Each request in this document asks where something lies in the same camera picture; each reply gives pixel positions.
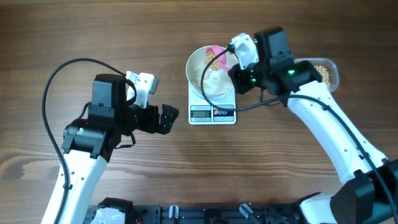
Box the right black camera cable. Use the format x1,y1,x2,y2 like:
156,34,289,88
200,45,398,223

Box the white digital kitchen scale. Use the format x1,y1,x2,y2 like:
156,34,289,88
188,84,236,125

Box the white bowl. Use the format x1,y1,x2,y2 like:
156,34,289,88
185,45,238,98

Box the clear plastic container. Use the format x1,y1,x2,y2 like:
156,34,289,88
294,58,340,92

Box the black camera cable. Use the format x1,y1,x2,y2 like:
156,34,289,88
41,57,137,224
200,45,398,223

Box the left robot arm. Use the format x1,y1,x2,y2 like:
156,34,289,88
42,71,179,223

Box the pink plastic measuring scoop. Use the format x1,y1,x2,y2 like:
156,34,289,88
205,45,230,72

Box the left black camera cable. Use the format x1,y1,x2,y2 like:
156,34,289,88
41,57,137,224

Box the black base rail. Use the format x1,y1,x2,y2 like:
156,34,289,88
83,203,302,224

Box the pile of soybeans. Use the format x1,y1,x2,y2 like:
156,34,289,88
314,65,331,89

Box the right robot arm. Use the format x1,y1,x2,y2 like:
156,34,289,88
228,27,397,223

